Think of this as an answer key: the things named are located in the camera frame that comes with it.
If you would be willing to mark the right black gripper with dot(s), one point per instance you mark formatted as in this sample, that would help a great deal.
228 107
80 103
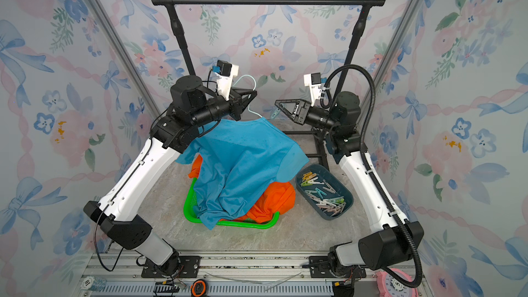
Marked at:
302 106

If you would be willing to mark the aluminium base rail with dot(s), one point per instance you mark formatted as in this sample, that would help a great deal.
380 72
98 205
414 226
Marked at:
226 273

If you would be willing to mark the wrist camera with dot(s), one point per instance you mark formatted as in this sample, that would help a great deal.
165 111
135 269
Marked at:
317 90
225 73

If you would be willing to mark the green plastic tray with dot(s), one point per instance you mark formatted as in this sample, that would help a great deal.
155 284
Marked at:
189 214

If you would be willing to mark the black clothes rack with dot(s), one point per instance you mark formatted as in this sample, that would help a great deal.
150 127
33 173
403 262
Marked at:
334 81

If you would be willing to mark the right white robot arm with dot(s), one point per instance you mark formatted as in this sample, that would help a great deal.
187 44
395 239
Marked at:
394 238

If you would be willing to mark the orange t-shirt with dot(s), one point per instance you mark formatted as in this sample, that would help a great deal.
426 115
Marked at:
278 197

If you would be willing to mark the pink round object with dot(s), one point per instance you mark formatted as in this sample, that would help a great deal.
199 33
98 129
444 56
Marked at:
390 287

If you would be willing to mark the teal t-shirt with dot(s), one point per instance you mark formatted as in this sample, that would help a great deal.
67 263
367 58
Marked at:
240 160

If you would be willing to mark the dark teal clothespin bin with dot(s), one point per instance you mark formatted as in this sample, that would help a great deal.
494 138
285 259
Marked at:
324 192

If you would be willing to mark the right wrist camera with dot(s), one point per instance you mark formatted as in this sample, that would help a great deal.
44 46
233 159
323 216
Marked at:
317 90

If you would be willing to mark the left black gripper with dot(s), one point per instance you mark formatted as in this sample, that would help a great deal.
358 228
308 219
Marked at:
238 104

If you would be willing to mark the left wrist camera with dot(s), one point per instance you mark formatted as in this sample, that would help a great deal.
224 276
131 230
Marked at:
225 73

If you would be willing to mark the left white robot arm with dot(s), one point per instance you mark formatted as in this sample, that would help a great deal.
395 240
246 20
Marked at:
193 107

